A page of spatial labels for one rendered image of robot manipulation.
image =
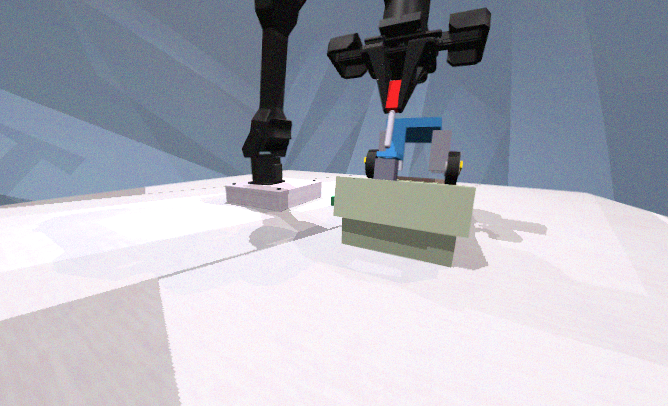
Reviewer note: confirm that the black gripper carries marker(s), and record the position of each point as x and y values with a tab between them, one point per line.
404	35

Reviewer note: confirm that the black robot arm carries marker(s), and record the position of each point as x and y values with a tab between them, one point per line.
270	131

